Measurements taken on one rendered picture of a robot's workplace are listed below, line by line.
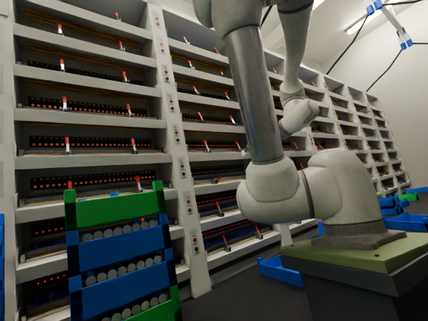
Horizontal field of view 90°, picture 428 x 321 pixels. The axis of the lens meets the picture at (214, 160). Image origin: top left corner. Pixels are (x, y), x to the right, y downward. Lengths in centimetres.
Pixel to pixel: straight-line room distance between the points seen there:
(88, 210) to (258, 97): 49
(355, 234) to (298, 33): 59
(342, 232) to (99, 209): 61
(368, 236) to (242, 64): 55
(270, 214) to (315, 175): 17
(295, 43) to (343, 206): 51
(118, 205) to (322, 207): 53
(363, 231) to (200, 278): 75
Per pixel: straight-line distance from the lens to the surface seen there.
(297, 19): 76
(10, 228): 99
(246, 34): 65
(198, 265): 115
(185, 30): 184
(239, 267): 136
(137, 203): 52
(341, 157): 71
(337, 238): 71
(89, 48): 130
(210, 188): 122
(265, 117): 63
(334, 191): 68
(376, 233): 72
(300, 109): 101
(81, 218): 51
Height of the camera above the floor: 40
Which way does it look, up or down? 11 degrees up
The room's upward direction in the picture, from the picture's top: 11 degrees counter-clockwise
